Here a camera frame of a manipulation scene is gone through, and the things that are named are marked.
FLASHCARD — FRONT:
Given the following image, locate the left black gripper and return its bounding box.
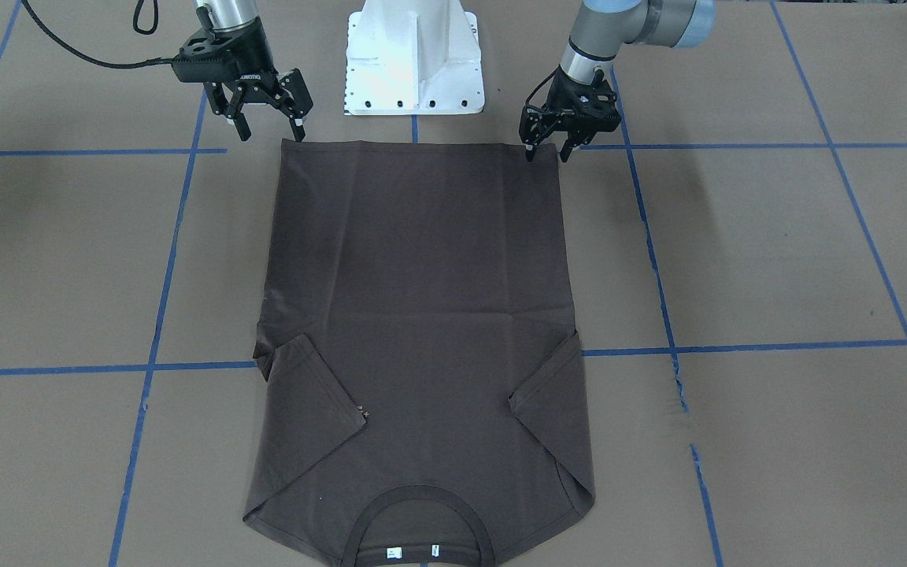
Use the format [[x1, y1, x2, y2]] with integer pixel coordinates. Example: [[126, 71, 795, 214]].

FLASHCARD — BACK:
[[520, 68, 620, 164]]

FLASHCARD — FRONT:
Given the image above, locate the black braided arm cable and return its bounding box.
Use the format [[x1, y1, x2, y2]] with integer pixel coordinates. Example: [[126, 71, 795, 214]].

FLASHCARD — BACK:
[[20, 0, 194, 72]]

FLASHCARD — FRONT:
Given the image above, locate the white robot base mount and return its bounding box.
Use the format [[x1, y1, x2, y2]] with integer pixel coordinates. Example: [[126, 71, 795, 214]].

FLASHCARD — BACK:
[[343, 1, 486, 117]]

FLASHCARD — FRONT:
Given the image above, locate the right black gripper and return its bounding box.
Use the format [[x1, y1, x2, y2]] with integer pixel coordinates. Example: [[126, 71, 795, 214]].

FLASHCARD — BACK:
[[172, 20, 314, 143]]

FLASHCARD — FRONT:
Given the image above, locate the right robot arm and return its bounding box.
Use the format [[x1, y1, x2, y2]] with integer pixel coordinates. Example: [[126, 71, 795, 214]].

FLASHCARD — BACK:
[[172, 1, 313, 143]]

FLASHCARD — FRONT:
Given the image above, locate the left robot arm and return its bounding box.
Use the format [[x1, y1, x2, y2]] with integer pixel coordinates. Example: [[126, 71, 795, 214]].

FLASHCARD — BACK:
[[519, 1, 716, 162]]

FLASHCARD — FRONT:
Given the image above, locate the dark brown t-shirt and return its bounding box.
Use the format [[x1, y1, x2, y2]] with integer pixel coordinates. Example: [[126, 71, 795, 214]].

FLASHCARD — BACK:
[[242, 140, 595, 566]]

